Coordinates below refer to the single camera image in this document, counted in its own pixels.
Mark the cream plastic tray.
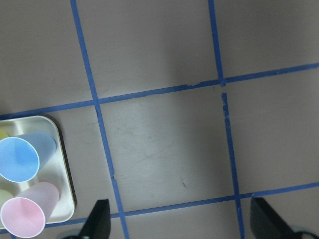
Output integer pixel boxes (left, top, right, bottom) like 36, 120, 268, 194
0, 116, 76, 224

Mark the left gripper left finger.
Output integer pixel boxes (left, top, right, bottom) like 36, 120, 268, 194
78, 199, 111, 239

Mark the pink plastic cup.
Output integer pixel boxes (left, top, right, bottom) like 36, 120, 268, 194
0, 182, 60, 238

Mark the cream white plastic cup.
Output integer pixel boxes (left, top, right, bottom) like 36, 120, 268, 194
0, 189, 13, 208

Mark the yellow plastic cup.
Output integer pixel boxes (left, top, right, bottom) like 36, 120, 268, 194
0, 129, 9, 140

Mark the blue plastic cup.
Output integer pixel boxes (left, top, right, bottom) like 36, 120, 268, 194
0, 132, 57, 183

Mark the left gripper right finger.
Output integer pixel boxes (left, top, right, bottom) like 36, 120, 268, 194
250, 197, 299, 239

